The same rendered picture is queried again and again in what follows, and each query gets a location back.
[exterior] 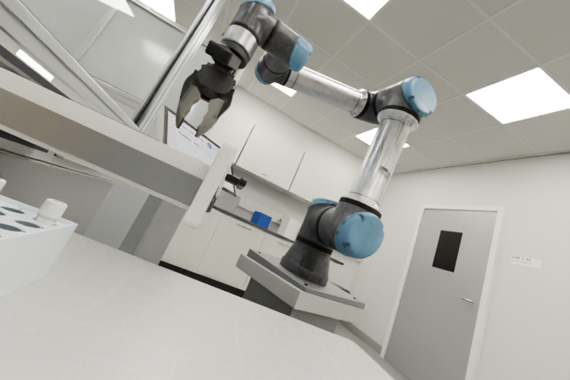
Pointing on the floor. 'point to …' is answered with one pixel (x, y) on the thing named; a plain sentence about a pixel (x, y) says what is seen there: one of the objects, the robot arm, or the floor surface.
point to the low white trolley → (157, 328)
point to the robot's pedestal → (293, 298)
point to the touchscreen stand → (153, 230)
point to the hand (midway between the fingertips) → (189, 125)
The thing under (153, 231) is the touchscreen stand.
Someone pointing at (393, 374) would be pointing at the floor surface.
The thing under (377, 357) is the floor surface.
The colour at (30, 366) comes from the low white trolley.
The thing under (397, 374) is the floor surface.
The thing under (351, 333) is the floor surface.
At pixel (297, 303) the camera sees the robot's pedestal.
